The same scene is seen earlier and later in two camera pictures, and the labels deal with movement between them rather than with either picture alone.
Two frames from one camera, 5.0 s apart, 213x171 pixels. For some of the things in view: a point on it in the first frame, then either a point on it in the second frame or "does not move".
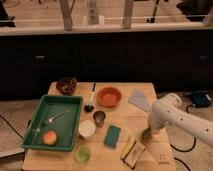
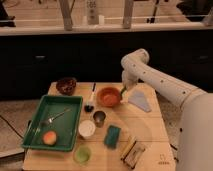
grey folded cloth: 139,100 does not move
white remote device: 92,15 does not move
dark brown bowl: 66,86 does not move
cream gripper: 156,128 to 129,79
